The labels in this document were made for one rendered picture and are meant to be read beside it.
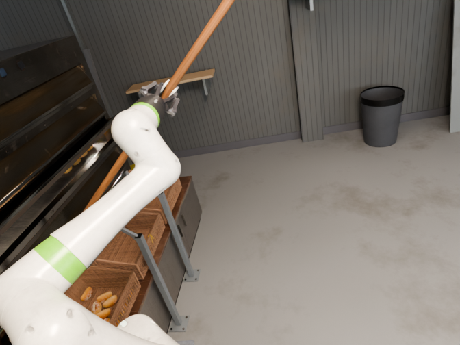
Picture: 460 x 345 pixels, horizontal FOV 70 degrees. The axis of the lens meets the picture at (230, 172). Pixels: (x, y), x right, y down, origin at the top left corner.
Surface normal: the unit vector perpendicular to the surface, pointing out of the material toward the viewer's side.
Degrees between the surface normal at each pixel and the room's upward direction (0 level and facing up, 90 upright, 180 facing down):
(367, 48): 90
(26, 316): 14
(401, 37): 90
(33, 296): 10
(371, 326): 0
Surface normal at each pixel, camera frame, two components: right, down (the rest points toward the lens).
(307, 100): -0.04, 0.53
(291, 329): -0.20, -0.84
